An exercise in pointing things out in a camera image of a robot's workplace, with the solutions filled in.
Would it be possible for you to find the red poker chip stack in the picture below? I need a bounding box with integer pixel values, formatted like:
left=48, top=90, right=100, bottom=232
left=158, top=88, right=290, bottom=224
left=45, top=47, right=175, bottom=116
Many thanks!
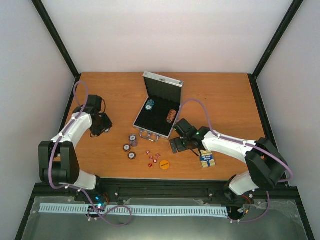
left=166, top=109, right=177, bottom=124

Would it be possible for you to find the aluminium poker case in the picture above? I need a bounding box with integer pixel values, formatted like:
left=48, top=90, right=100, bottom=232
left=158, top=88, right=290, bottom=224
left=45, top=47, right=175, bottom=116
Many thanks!
left=133, top=71, right=184, bottom=142

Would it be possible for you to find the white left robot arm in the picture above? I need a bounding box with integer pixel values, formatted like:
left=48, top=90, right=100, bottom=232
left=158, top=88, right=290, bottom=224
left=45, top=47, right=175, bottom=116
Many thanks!
left=38, top=95, right=113, bottom=202

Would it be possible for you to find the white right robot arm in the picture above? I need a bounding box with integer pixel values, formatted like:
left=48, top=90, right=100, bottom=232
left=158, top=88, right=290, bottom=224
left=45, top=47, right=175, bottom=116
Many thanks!
left=170, top=118, right=289, bottom=196

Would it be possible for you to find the blue playing card box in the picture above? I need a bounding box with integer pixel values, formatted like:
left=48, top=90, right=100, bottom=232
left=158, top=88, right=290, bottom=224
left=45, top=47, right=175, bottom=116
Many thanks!
left=199, top=150, right=216, bottom=168

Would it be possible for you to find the brown poker chip stack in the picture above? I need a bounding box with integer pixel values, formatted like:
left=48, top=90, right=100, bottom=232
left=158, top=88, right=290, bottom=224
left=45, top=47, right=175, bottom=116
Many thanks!
left=123, top=144, right=131, bottom=152

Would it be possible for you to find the purple poker chip stack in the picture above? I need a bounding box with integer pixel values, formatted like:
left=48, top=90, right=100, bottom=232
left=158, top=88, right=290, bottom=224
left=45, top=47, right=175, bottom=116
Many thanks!
left=129, top=134, right=138, bottom=148

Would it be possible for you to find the orange dealer button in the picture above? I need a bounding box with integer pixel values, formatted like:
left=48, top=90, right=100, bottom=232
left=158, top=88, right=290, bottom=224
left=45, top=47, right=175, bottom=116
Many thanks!
left=159, top=160, right=170, bottom=170

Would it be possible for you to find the black poker chip stack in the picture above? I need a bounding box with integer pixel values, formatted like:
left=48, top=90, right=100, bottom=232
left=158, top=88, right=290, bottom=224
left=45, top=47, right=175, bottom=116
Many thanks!
left=127, top=152, right=136, bottom=160

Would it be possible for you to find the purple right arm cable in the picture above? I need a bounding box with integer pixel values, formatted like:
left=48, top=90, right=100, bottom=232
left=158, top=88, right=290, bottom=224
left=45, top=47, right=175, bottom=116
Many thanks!
left=178, top=98, right=294, bottom=224

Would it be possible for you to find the light blue cable duct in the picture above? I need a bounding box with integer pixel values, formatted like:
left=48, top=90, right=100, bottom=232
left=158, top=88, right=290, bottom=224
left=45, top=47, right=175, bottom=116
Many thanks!
left=38, top=203, right=228, bottom=218

